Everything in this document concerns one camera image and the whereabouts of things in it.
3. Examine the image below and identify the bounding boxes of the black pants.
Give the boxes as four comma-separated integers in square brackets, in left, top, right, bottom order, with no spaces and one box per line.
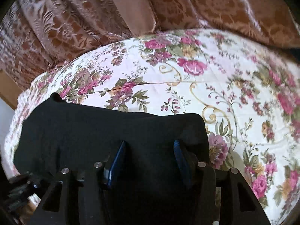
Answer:
[13,92,211,225]

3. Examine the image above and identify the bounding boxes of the floral bed sheet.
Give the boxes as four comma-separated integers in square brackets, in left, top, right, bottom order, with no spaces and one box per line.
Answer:
[4,28,300,225]

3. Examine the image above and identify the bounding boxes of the brown floral curtain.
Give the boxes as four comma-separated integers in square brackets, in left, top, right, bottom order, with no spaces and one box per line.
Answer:
[0,0,300,93]

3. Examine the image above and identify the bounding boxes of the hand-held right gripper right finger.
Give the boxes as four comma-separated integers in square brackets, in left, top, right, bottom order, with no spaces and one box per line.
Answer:
[173,140,271,225]

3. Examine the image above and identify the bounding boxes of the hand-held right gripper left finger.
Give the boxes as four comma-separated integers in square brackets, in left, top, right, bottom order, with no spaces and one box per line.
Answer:
[30,140,128,225]

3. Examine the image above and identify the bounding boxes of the wooden cabinet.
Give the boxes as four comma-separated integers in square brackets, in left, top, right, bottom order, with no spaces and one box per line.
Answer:
[0,68,32,109]

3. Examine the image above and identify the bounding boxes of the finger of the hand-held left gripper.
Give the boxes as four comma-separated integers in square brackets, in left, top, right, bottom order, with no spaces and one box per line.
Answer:
[7,171,51,214]

